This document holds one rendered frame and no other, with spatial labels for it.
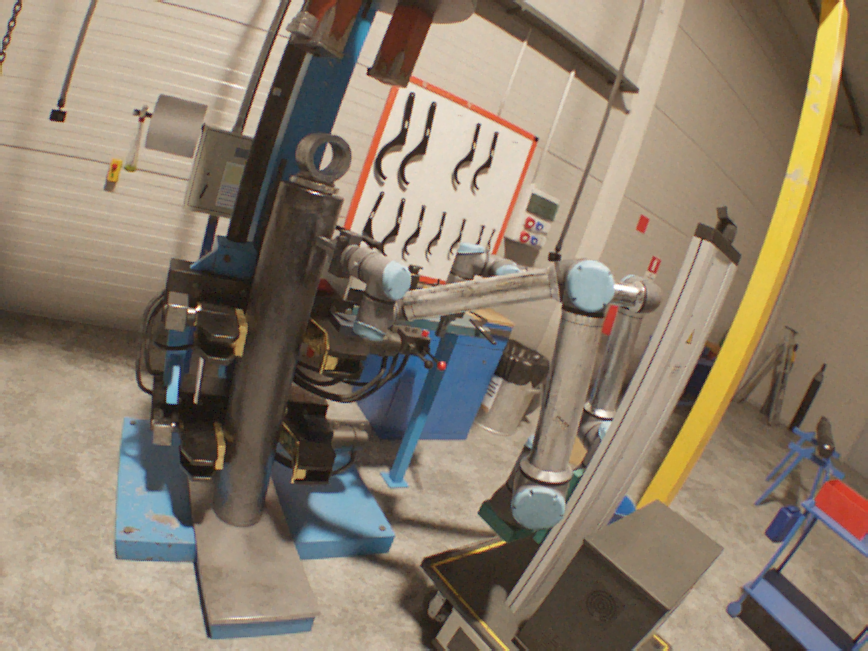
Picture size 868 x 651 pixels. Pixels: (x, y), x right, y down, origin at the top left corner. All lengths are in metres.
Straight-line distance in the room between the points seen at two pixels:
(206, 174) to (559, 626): 2.27
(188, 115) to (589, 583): 2.34
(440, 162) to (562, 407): 2.97
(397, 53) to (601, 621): 1.89
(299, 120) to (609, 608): 1.96
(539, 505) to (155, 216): 3.03
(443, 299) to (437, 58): 2.85
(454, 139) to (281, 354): 2.78
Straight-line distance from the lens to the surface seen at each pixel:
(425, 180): 3.87
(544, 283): 1.29
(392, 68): 1.66
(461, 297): 1.31
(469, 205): 4.12
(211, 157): 2.28
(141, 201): 3.51
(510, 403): 3.69
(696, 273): 1.38
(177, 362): 1.85
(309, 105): 1.90
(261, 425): 1.69
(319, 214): 1.44
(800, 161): 3.29
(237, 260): 1.75
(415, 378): 2.98
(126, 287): 3.67
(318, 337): 1.73
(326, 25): 1.37
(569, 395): 1.20
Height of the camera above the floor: 1.57
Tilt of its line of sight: 15 degrees down
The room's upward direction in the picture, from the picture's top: 20 degrees clockwise
